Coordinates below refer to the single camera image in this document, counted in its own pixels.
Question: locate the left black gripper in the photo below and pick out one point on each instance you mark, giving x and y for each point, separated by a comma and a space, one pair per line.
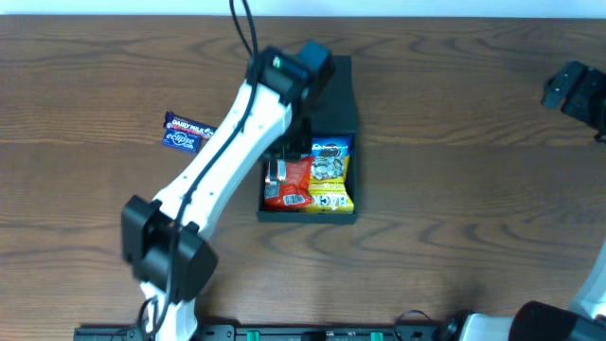
302, 144

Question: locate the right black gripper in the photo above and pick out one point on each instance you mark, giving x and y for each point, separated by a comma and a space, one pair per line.
564, 84

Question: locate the green chocolate bar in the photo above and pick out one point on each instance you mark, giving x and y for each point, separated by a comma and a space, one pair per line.
277, 171

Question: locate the blue wafer snack bar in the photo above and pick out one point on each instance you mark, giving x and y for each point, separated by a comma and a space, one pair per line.
331, 145

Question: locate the dark green box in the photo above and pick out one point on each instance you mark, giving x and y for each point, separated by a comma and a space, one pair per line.
333, 114

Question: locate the red candy bag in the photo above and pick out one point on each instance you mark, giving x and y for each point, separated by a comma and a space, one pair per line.
292, 194

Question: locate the yellow Hacks candy bag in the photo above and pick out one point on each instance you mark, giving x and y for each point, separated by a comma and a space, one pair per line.
327, 186

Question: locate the blue Eclipse mints box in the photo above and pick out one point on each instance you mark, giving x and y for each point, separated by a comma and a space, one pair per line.
181, 141

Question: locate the Dairy Milk chocolate bar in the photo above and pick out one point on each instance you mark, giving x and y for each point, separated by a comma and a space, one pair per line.
189, 126

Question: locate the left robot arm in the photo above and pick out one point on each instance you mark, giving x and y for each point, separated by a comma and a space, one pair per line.
165, 240

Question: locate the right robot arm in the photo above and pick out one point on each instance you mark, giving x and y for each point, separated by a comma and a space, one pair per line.
583, 320

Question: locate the black mounting rail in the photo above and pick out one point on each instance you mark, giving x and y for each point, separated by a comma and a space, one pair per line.
419, 331

